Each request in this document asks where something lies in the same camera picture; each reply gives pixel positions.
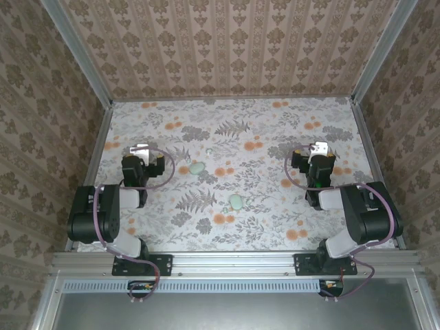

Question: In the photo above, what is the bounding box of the floral patterned table cover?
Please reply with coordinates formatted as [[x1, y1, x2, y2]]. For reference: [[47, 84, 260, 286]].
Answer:
[[77, 97, 396, 252]]

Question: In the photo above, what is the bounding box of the black right connector board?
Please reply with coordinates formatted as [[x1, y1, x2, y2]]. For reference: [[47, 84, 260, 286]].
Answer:
[[318, 279, 344, 298]]

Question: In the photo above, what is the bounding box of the black connector board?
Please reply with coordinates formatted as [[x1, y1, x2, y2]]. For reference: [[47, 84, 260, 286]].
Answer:
[[318, 279, 344, 298], [127, 280, 155, 298]]

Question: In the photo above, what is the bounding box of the black left connector board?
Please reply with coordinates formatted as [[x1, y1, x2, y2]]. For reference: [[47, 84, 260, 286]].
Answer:
[[127, 280, 155, 298]]

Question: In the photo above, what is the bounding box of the grey metal sheet panel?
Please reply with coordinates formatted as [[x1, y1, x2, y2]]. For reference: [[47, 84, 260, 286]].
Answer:
[[32, 276, 440, 330]]

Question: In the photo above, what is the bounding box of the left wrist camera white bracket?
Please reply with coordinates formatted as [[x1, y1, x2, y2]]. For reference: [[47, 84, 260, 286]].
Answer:
[[129, 144, 152, 165]]

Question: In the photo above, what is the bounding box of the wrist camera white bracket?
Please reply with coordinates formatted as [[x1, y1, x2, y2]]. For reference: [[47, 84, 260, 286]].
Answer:
[[129, 144, 152, 165], [309, 140, 329, 157]]

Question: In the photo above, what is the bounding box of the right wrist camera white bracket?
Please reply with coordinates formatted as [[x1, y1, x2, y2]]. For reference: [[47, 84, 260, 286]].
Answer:
[[309, 140, 329, 157]]

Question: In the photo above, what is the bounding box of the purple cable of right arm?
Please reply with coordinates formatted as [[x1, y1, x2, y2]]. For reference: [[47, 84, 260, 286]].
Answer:
[[285, 144, 396, 304]]

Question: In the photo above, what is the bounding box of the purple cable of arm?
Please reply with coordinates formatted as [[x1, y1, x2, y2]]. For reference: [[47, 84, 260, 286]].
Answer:
[[285, 144, 396, 304], [92, 147, 176, 304]]

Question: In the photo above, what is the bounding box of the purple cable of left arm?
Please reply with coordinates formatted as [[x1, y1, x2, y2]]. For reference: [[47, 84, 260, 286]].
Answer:
[[92, 147, 176, 304]]

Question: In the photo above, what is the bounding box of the aluminium left side rail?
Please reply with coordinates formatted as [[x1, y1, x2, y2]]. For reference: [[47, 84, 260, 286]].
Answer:
[[65, 102, 114, 252]]

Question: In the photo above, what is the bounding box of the aluminium right side rail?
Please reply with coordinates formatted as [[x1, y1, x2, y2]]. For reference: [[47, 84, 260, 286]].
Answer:
[[350, 99, 407, 249]]

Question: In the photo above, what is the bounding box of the aluminium back frame rail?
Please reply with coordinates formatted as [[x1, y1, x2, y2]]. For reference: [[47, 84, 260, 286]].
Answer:
[[111, 95, 355, 103]]

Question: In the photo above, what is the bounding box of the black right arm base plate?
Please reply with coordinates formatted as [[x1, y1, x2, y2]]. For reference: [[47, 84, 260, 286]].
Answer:
[[294, 253, 359, 276]]

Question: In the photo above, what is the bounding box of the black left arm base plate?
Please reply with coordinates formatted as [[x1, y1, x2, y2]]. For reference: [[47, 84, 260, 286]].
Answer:
[[112, 253, 173, 278]]

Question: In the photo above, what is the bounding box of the aluminium left corner post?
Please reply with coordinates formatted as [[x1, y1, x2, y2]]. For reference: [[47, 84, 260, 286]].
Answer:
[[40, 0, 114, 108]]

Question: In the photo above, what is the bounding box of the aluminium corner post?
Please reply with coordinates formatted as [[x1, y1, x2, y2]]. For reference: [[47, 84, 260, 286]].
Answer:
[[352, 0, 419, 105], [40, 0, 114, 108]]

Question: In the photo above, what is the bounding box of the aluminium right corner post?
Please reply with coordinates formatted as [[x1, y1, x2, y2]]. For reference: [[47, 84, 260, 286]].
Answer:
[[352, 0, 419, 105]]

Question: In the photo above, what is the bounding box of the aluminium front mounting rail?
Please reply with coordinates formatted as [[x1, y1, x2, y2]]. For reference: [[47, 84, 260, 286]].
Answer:
[[51, 250, 426, 278]]

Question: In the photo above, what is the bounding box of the grey slotted cable duct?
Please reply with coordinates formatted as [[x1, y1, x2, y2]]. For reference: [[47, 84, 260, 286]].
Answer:
[[63, 278, 324, 294]]

